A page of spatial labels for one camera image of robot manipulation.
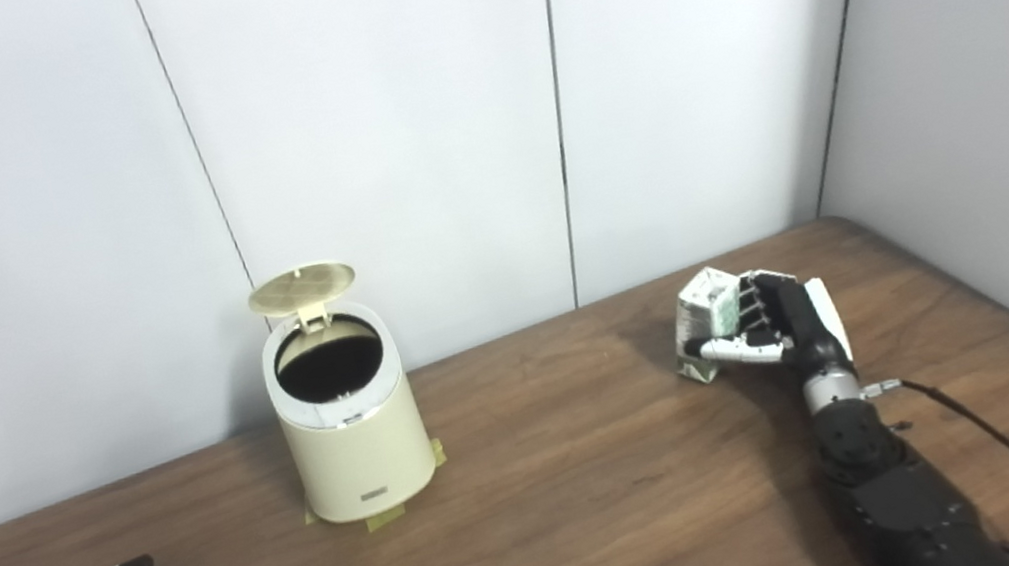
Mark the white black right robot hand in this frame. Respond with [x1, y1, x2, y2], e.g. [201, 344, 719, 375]
[674, 256, 857, 402]

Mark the white green milk carton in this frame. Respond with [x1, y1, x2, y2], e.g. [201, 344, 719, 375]
[661, 263, 754, 389]

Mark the cream-colored bin body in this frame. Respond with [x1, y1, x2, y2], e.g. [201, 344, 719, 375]
[254, 290, 445, 533]

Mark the round cream bin lid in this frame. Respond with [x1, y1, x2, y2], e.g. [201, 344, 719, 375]
[244, 257, 365, 342]

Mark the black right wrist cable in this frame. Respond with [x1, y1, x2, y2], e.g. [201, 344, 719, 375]
[860, 359, 1009, 566]

